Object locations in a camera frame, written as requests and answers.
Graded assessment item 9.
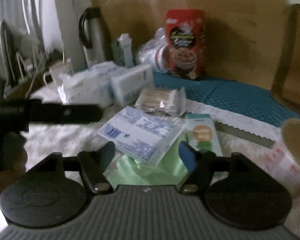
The teal orange small box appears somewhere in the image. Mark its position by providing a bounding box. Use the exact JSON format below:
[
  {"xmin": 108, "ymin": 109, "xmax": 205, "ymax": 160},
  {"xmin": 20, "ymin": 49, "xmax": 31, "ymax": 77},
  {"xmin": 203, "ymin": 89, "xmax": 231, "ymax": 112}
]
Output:
[{"xmin": 185, "ymin": 113, "xmax": 223, "ymax": 157}]

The green cloth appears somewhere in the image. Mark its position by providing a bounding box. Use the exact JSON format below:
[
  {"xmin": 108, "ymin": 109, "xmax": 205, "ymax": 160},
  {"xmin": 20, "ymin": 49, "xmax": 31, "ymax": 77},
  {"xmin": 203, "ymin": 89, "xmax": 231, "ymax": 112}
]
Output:
[{"xmin": 104, "ymin": 133, "xmax": 188, "ymax": 188}]

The blue white tissue packet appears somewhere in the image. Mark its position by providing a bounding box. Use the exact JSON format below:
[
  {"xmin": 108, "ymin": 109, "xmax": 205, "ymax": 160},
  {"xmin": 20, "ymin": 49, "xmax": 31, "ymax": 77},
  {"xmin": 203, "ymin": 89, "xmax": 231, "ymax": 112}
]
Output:
[{"xmin": 97, "ymin": 106, "xmax": 183, "ymax": 166}]

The cotton swab packet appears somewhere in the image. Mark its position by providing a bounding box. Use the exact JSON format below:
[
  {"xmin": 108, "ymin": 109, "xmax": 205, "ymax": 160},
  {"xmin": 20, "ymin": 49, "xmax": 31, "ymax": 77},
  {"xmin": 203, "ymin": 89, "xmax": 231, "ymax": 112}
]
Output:
[{"xmin": 135, "ymin": 87, "xmax": 186, "ymax": 116}]

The white tissue pack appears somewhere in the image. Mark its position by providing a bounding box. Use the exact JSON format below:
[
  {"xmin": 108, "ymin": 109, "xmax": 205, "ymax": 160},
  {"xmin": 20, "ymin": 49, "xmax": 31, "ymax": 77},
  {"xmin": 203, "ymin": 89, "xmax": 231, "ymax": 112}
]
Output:
[{"xmin": 58, "ymin": 61, "xmax": 127, "ymax": 108}]

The white blue wipes pack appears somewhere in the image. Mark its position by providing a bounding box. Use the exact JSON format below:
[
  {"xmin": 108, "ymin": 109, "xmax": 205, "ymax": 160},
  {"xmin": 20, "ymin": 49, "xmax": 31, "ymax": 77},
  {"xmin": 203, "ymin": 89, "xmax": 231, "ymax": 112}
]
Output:
[{"xmin": 111, "ymin": 64, "xmax": 154, "ymax": 107}]

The dish rack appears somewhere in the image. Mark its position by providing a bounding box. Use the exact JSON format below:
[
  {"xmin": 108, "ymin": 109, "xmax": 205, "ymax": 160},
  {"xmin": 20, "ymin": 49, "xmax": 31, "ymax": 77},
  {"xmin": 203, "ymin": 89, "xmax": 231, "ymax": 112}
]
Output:
[{"xmin": 0, "ymin": 20, "xmax": 63, "ymax": 102}]

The chevron patterned tablecloth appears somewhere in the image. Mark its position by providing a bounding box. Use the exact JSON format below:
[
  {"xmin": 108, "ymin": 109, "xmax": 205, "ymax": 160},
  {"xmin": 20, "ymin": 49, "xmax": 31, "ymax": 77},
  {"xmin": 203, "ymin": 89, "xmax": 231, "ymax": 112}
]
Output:
[{"xmin": 0, "ymin": 80, "xmax": 300, "ymax": 238}]

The teal textured mat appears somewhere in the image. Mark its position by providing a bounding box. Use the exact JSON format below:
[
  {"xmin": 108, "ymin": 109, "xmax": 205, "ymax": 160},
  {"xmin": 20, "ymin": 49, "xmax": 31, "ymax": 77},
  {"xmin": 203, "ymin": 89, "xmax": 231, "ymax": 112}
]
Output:
[{"xmin": 153, "ymin": 72, "xmax": 300, "ymax": 127}]

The small round tin can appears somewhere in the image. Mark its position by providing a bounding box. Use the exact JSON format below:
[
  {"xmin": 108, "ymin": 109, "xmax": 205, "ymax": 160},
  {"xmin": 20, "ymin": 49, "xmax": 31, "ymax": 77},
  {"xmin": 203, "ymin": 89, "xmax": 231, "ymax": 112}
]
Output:
[{"xmin": 263, "ymin": 118, "xmax": 300, "ymax": 196}]

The brown tray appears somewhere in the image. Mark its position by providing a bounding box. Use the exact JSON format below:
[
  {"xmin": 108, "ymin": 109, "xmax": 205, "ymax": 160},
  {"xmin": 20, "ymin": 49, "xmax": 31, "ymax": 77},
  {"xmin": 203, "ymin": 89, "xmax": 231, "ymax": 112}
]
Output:
[{"xmin": 271, "ymin": 4, "xmax": 300, "ymax": 115}]

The green white carton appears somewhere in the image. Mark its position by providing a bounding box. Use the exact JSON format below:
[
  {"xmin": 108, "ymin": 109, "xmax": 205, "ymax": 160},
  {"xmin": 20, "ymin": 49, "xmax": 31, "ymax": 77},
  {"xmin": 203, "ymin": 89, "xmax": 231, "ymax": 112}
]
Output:
[{"xmin": 111, "ymin": 33, "xmax": 134, "ymax": 68}]

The clear plastic bag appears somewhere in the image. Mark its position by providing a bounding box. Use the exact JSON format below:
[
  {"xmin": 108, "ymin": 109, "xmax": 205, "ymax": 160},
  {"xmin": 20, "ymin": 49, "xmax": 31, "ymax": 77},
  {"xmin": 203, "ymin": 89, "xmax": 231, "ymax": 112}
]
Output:
[{"xmin": 134, "ymin": 28, "xmax": 169, "ymax": 73}]

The silver thermos flask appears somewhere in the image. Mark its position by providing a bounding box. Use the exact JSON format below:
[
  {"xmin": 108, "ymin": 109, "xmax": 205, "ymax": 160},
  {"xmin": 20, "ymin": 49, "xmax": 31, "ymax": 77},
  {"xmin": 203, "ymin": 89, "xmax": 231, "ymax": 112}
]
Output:
[{"xmin": 78, "ymin": 7, "xmax": 113, "ymax": 68}]

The red cereal box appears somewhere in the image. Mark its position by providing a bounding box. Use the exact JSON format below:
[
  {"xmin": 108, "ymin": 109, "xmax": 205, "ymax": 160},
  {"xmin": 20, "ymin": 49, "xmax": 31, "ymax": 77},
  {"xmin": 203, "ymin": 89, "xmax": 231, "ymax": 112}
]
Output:
[{"xmin": 165, "ymin": 9, "xmax": 207, "ymax": 80}]

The wooden board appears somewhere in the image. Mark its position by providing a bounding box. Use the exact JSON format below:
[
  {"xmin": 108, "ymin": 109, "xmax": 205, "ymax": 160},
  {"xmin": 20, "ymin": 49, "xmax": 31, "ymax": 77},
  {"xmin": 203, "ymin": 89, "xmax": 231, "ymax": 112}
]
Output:
[{"xmin": 91, "ymin": 0, "xmax": 287, "ymax": 89}]

